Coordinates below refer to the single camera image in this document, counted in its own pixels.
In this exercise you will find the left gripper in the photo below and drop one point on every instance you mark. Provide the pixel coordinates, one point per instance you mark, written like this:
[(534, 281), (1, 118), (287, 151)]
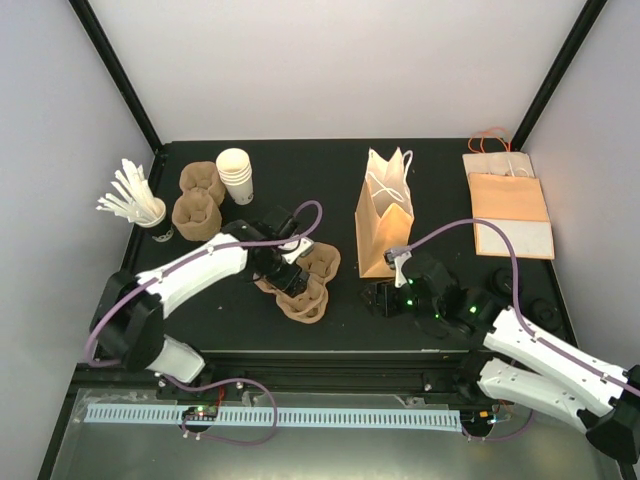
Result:
[(291, 283)]

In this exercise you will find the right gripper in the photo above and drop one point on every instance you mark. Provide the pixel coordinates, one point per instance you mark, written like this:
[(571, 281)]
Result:
[(389, 309)]

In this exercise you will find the brown two-cup carrier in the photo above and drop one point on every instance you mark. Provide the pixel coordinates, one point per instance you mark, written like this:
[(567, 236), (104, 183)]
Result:
[(309, 307)]

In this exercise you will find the brown paper bag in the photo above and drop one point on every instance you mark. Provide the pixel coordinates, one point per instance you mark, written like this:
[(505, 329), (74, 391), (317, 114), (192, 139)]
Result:
[(517, 206), (384, 214)]

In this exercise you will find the brown cup carrier stack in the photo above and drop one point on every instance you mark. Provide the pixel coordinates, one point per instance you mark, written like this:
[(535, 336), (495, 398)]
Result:
[(196, 213)]

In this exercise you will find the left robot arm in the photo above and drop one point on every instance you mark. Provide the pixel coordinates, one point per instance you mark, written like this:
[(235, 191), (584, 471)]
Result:
[(129, 324)]

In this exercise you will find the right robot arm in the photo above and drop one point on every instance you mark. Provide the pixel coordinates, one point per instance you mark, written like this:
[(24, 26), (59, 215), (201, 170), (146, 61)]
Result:
[(519, 361)]

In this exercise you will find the stack of paper cups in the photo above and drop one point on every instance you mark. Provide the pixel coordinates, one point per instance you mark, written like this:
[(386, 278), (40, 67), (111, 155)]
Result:
[(235, 171)]

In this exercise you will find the flat brown paper bag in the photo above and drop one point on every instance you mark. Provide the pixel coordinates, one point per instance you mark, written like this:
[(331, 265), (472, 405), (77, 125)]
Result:
[(517, 206)]

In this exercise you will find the cup of white stirrers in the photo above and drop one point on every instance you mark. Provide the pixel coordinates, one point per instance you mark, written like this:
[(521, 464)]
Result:
[(135, 202)]

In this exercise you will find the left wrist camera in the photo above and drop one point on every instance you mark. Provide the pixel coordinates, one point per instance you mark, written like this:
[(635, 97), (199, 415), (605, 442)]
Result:
[(294, 250)]

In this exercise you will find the orange bag handle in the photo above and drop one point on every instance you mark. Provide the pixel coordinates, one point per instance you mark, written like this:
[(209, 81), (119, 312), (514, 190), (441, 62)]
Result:
[(476, 143)]

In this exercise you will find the light blue cable duct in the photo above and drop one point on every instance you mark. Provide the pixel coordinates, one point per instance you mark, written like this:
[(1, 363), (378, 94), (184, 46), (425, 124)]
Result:
[(283, 417)]

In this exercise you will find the left black frame post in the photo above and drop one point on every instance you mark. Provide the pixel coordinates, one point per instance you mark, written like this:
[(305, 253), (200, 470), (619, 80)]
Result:
[(102, 45)]

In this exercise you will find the black frame post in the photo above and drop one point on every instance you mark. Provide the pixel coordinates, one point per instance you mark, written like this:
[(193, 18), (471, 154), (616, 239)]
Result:
[(573, 42), (102, 45)]

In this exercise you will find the right black frame post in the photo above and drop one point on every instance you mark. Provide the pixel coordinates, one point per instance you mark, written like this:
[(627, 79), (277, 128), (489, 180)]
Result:
[(573, 42)]

